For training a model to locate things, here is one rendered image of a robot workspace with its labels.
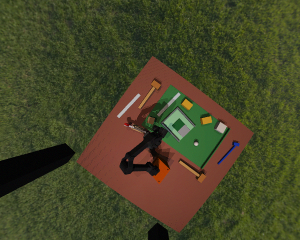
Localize green putting mat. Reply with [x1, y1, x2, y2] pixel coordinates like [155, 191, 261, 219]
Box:
[141, 85, 228, 168]

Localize blue golf putter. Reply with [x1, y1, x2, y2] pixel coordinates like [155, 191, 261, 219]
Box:
[217, 142, 240, 164]

